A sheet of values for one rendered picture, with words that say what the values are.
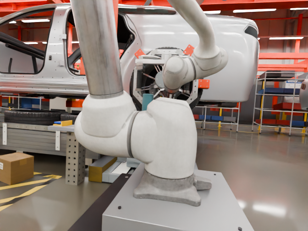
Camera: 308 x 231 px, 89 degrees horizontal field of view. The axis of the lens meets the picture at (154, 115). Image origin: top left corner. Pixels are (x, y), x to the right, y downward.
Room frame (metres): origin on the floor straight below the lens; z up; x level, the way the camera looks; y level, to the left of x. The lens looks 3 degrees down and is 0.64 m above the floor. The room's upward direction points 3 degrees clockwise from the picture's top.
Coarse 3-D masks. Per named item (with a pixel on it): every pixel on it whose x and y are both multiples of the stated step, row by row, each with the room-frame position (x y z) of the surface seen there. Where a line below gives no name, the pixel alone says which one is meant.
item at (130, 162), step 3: (126, 159) 1.39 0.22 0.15; (129, 159) 1.39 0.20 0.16; (132, 159) 1.38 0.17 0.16; (135, 159) 1.38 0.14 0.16; (126, 162) 1.39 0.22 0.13; (129, 162) 1.39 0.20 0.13; (132, 162) 1.38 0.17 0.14; (135, 162) 1.38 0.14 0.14; (138, 162) 1.38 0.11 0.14; (141, 162) 1.37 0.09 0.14; (126, 165) 1.39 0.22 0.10; (129, 165) 1.39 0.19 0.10; (132, 165) 1.38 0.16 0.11; (135, 165) 1.38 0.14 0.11
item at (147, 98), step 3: (144, 93) 1.24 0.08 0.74; (147, 93) 1.22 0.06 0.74; (144, 96) 1.23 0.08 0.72; (147, 96) 1.22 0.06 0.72; (150, 96) 1.23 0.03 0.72; (153, 96) 1.25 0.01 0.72; (144, 99) 1.23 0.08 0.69; (147, 99) 1.22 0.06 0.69; (150, 99) 1.22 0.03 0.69; (153, 99) 1.25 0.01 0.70; (144, 102) 1.22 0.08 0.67; (147, 102) 1.22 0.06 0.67; (144, 105) 1.22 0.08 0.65; (147, 105) 1.22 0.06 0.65; (144, 108) 1.22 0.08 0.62
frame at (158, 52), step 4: (152, 52) 1.34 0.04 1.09; (156, 52) 1.34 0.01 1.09; (160, 52) 1.34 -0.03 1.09; (164, 52) 1.37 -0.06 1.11; (168, 52) 1.33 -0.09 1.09; (172, 52) 1.32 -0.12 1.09; (176, 52) 1.31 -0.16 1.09; (180, 52) 1.31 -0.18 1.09; (136, 72) 1.36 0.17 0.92; (136, 76) 1.36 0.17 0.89; (136, 80) 1.36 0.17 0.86; (196, 80) 1.33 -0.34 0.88; (136, 84) 1.36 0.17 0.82; (192, 84) 1.34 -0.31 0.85; (196, 84) 1.29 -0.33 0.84; (192, 88) 1.31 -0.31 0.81; (196, 88) 1.29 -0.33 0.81; (136, 92) 1.36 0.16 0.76; (192, 92) 1.30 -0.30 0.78; (196, 92) 1.29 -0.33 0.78; (136, 96) 1.36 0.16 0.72; (140, 96) 1.36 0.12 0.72; (192, 96) 1.29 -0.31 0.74; (196, 96) 1.29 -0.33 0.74; (140, 100) 1.36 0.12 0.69; (188, 100) 1.30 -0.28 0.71; (192, 100) 1.30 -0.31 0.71
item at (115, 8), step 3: (114, 0) 1.42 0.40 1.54; (117, 0) 1.49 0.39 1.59; (114, 3) 1.42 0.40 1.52; (117, 3) 1.49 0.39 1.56; (114, 6) 1.43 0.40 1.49; (117, 6) 1.50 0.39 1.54; (114, 9) 1.43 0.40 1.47; (117, 9) 1.50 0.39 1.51; (114, 12) 1.43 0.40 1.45; (117, 12) 1.50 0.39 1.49; (117, 15) 1.50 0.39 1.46; (117, 18) 1.51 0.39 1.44; (117, 21) 1.51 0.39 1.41
